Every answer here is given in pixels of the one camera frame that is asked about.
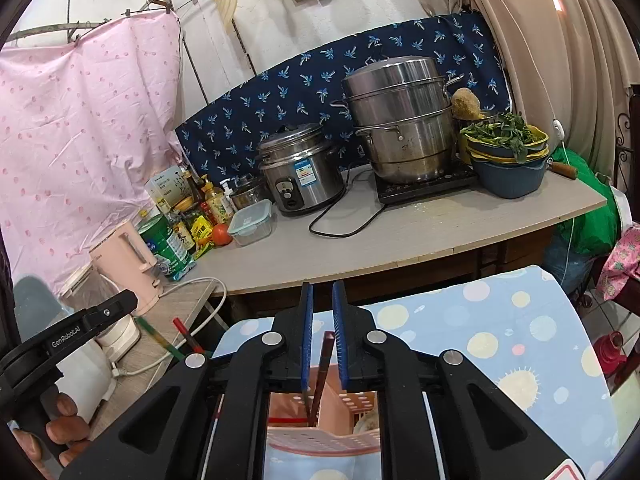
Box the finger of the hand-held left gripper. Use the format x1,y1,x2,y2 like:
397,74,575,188
81,290,139,333

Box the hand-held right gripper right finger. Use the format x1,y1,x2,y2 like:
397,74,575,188
332,280,586,480

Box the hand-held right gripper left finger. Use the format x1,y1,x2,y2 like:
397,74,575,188
60,282,316,480

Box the maroon chopstick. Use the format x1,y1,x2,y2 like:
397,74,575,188
306,331,335,428

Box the green chopstick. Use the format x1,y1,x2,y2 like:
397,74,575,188
134,316,187,361

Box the red chopstick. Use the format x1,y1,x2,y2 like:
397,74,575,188
172,316,205,354

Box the pink perforated utensil basket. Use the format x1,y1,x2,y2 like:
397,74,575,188
267,367,382,461

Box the person's left hand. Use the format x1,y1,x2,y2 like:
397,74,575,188
9,392,95,473

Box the pink electric kettle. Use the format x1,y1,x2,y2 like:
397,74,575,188
90,220,163,316

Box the green tin can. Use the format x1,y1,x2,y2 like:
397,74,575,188
139,212,193,281

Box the blue dotted tablecloth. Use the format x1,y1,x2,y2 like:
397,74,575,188
215,265,640,480

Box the yellow packet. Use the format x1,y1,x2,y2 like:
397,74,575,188
192,216,216,260

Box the clear lidded food container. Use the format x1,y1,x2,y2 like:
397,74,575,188
228,199,273,247

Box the white carton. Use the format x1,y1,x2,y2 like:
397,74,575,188
145,165,193,211

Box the yellow labelled bottle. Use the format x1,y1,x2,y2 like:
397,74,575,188
202,175,232,225

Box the small steel pot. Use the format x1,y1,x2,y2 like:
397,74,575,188
230,175,271,211

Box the steel rice cooker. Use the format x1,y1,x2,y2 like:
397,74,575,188
257,122,346,217

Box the black induction cooker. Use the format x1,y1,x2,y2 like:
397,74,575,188
375,162,481,205

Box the pink dotted curtain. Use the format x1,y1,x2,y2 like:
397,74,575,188
0,12,183,291

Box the steel steamer pot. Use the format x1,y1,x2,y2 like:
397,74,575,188
342,55,463,185

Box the blue plastic basin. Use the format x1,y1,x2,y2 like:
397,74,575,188
470,152,551,200

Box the navy printed cloth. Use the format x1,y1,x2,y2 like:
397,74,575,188
175,10,513,176

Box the leafy greens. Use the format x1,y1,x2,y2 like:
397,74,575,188
460,112,533,163

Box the brown loofah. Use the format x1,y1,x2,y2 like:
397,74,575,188
451,87,483,120

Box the red bottle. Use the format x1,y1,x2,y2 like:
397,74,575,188
592,332,626,386

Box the yellow plastic colander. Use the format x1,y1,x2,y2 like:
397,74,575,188
467,127,551,162

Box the green bag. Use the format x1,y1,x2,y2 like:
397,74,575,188
542,152,621,281

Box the pink floral cloth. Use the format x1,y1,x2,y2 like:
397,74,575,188
597,225,640,301

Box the beige curtain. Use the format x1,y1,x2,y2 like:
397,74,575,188
450,0,640,186

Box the white power cable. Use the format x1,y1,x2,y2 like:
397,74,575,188
112,277,228,377

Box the black power cable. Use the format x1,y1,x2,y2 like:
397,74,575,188
310,167,386,238

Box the white cord with switch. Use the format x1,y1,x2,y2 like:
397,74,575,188
500,0,568,141

